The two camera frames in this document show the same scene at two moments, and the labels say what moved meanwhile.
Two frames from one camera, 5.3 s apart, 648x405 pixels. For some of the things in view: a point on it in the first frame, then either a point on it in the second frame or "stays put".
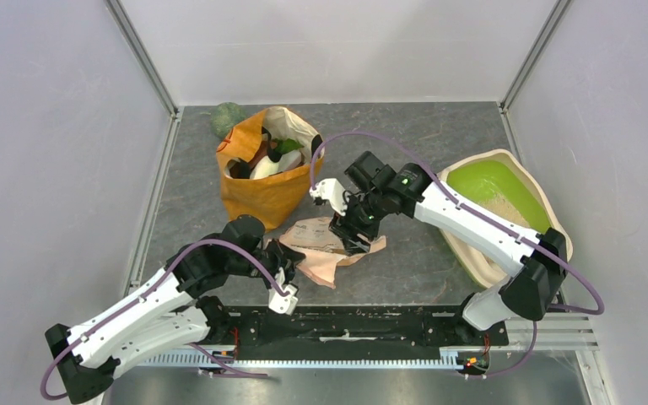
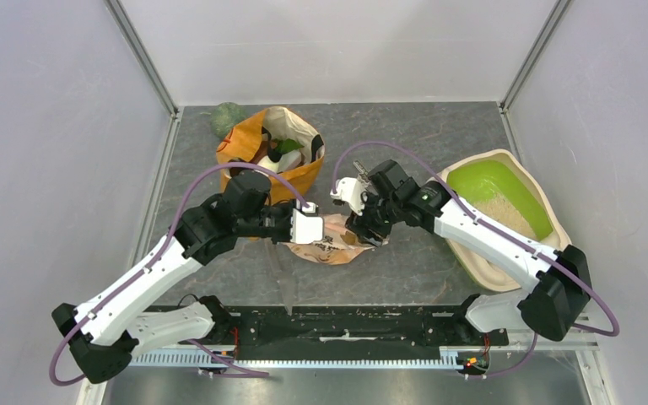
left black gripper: (286, 258) -> (288, 208)
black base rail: (363, 326) stays put
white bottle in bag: (263, 166) stays put
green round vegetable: (224, 118) stays put
